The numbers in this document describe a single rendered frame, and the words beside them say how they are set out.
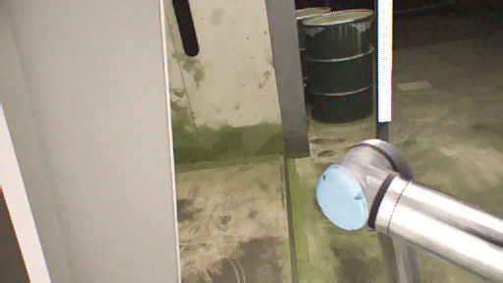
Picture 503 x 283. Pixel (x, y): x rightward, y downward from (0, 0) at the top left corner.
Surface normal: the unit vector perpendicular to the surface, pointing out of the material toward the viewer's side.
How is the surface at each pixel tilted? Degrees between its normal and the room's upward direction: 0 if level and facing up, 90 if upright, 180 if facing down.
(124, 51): 90
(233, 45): 90
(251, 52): 90
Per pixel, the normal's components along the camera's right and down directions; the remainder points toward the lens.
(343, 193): -0.74, 0.38
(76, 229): 0.00, 0.44
